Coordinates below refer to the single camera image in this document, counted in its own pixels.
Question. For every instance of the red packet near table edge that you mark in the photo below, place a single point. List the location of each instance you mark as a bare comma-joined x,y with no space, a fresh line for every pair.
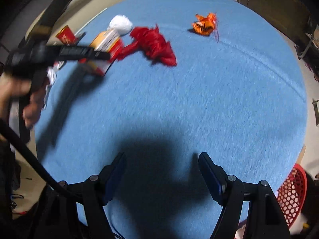
65,34

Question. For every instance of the yellow and white carton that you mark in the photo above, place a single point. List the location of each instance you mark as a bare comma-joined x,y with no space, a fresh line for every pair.
107,42

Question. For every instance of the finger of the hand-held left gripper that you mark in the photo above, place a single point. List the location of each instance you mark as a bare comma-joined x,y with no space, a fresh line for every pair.
82,52

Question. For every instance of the white crumpled paper ball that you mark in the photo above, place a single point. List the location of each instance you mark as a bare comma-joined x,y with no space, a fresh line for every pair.
121,24

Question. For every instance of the white thin rod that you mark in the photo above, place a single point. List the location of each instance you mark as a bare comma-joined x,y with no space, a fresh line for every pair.
92,21

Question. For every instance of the red plastic bag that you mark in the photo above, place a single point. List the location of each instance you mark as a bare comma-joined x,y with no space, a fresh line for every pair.
154,44

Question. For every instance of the clear plastic packaging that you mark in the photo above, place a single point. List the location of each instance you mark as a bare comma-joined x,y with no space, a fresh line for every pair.
51,76

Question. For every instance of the orange plastic bag bundle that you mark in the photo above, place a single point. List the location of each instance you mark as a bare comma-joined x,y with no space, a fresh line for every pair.
203,27

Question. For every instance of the person's left hand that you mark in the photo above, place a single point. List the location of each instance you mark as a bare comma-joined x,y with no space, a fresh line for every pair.
32,109

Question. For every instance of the red plastic basket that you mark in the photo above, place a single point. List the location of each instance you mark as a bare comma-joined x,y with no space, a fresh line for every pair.
291,194

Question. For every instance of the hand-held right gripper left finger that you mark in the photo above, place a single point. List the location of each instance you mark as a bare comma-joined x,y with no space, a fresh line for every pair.
116,176

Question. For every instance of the wooden door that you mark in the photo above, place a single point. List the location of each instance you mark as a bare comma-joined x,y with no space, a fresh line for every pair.
269,2

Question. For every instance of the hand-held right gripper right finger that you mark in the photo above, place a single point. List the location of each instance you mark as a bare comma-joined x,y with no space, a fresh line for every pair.
211,179

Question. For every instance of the white stool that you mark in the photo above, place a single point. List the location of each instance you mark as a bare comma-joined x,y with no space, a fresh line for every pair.
305,49

